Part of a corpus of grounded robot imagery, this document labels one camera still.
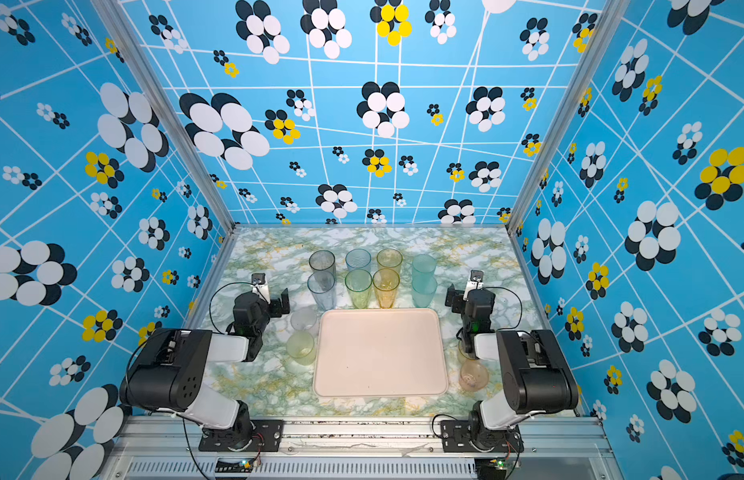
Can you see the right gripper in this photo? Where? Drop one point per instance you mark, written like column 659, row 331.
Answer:
column 457, row 301

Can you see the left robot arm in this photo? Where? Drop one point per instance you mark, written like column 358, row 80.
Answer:
column 167, row 375

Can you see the tall teal tumbler rear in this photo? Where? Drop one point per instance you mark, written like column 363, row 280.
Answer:
column 423, row 266

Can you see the tall light blue faceted tumbler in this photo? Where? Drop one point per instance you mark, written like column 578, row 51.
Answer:
column 322, row 285

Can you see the tall grey tumbler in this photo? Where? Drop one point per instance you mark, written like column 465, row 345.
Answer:
column 323, row 265

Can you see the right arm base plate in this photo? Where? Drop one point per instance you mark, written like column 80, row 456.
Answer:
column 464, row 436

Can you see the tall frosted blue tumbler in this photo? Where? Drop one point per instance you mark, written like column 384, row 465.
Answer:
column 359, row 259

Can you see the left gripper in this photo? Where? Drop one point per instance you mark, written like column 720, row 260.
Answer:
column 279, row 301

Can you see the short green cup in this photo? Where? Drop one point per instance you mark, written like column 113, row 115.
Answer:
column 301, row 347

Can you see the tall green tumbler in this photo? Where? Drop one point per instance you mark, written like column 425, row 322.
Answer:
column 358, row 283

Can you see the short pink textured cup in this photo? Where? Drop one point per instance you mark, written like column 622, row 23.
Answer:
column 473, row 376

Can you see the tall teal tumbler front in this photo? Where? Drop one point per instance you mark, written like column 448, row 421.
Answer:
column 423, row 290

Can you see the tall yellow-olive tumbler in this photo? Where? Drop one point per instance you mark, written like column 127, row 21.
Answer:
column 390, row 259

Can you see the short yellow cup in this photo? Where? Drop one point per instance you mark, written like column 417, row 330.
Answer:
column 462, row 355

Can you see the aluminium front rail frame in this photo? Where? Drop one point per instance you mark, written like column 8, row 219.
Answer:
column 363, row 448

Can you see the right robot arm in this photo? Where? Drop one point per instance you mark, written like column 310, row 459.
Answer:
column 536, row 377

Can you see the small green circuit board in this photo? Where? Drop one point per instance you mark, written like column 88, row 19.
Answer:
column 236, row 466

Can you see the tall amber tumbler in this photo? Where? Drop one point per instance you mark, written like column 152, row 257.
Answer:
column 386, row 282

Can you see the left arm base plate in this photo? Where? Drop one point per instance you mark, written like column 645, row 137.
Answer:
column 256, row 436

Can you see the tall teal tumbler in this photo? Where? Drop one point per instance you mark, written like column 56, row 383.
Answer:
column 423, row 290
column 423, row 266

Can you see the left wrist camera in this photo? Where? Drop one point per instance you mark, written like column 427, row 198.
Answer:
column 260, row 286

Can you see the short clear frosted cup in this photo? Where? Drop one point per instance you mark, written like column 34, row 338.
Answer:
column 305, row 319

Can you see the beige plastic tray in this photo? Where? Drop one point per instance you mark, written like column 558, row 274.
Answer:
column 380, row 353

